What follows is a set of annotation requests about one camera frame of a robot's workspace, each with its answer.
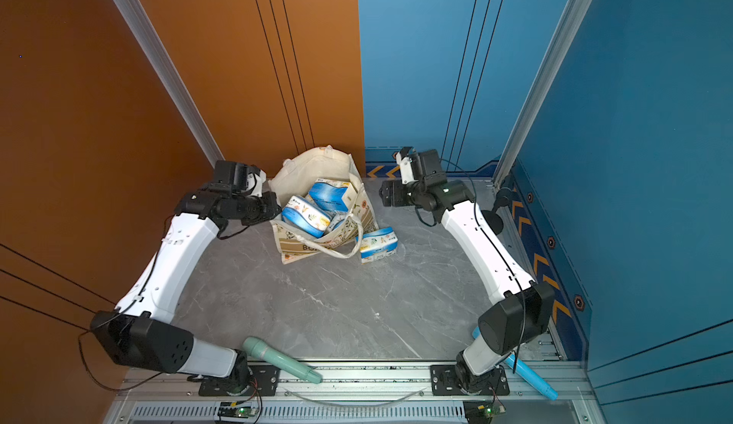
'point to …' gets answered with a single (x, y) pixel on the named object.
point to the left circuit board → (237, 410)
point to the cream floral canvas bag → (295, 177)
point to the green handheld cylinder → (261, 349)
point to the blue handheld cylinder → (527, 372)
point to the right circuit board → (481, 412)
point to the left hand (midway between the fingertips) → (283, 204)
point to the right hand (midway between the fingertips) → (394, 190)
